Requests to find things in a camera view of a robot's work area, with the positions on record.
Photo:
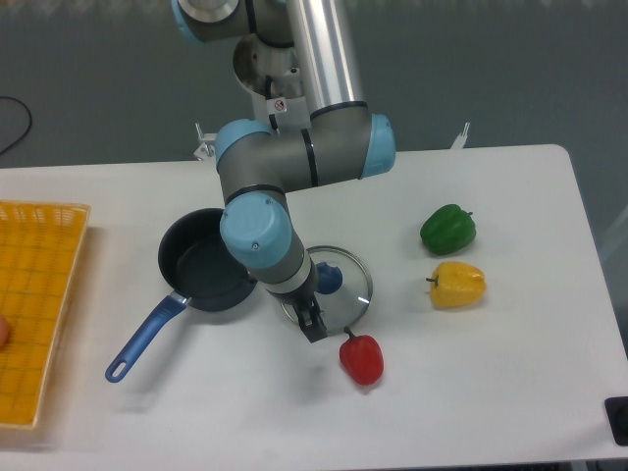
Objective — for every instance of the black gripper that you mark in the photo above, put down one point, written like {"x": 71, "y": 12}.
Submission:
{"x": 299, "y": 292}

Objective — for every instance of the yellow bell pepper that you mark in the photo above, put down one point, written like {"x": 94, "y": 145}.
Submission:
{"x": 456, "y": 284}

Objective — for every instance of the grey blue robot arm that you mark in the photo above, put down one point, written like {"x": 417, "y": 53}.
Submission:
{"x": 260, "y": 162}

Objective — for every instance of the red bell pepper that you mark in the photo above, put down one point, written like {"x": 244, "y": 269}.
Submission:
{"x": 362, "y": 358}

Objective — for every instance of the green bell pepper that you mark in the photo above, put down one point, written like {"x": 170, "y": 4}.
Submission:
{"x": 448, "y": 230}

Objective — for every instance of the glass lid blue knob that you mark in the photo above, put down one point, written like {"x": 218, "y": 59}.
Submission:
{"x": 345, "y": 288}

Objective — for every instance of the yellow woven basket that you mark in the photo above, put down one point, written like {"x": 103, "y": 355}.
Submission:
{"x": 40, "y": 248}

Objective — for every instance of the black device table corner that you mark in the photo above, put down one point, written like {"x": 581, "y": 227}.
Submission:
{"x": 617, "y": 414}

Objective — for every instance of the dark saucepan blue handle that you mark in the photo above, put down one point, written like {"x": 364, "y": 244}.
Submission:
{"x": 195, "y": 262}

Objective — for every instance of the white table clamp bracket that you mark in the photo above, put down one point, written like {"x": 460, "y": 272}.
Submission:
{"x": 461, "y": 139}

